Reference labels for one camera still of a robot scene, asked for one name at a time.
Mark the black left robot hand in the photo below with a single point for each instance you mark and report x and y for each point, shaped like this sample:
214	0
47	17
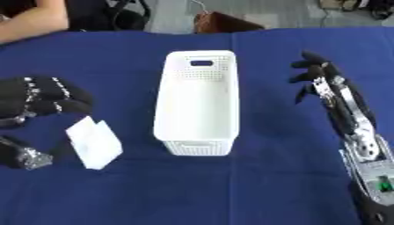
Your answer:
46	96

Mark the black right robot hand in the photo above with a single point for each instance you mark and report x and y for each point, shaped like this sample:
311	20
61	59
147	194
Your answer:
336	96

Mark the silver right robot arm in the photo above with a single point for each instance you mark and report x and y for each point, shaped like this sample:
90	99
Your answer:
370	172

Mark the person's forearm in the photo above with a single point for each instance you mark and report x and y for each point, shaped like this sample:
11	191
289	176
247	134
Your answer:
33	19

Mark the white folded paper packet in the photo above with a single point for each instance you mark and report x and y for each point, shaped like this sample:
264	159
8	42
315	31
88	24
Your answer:
95	143

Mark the black office chair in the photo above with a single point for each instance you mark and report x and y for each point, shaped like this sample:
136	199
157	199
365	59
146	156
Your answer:
110	14

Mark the brown bag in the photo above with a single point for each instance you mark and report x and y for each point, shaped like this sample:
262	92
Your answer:
223	23

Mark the white perforated plastic basket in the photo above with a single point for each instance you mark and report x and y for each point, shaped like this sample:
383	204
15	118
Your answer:
197	102

